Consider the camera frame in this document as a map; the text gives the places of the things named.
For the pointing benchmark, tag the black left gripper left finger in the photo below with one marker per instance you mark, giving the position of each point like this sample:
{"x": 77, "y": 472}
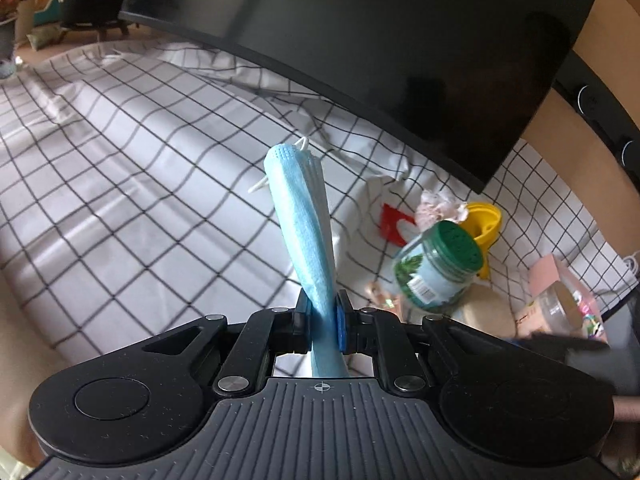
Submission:
{"x": 301, "y": 319}

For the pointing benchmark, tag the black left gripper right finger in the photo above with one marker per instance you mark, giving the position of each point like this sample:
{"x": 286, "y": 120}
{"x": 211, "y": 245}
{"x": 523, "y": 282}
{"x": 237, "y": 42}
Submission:
{"x": 343, "y": 318}

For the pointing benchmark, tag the red white paper packet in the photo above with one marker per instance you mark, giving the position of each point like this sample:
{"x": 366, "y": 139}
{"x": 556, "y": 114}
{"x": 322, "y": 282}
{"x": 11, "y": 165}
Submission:
{"x": 397, "y": 227}

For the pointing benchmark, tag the blue surgical face mask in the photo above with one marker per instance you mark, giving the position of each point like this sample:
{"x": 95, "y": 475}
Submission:
{"x": 294, "y": 177}

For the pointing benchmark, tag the green lid glass jar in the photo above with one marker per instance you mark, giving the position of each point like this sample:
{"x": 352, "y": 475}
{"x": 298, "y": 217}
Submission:
{"x": 436, "y": 268}

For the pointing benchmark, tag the crumpled white tissue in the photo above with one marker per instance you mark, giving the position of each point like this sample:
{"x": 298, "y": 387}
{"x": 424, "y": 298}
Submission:
{"x": 439, "y": 206}

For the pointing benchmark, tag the yellow plastic funnel toy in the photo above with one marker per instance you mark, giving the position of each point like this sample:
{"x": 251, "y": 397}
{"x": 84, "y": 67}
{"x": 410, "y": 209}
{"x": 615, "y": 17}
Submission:
{"x": 483, "y": 223}

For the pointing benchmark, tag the white black grid tablecloth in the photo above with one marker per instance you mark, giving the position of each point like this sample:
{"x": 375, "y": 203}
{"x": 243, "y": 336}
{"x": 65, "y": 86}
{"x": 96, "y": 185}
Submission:
{"x": 130, "y": 201}

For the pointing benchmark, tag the pink storage box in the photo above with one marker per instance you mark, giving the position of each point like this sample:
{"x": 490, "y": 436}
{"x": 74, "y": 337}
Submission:
{"x": 542, "y": 274}

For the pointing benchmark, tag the clear plastic jar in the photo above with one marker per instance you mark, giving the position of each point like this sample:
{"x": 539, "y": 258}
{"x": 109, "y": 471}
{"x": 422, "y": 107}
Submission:
{"x": 560, "y": 311}

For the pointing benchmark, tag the black computer monitor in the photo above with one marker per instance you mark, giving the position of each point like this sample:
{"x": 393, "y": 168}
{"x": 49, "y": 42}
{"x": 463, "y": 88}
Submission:
{"x": 457, "y": 80}

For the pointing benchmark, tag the black power strip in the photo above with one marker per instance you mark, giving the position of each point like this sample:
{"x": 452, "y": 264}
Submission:
{"x": 583, "y": 89}

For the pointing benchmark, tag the potted plant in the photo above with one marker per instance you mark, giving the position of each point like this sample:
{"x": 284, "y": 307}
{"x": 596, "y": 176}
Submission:
{"x": 10, "y": 5}

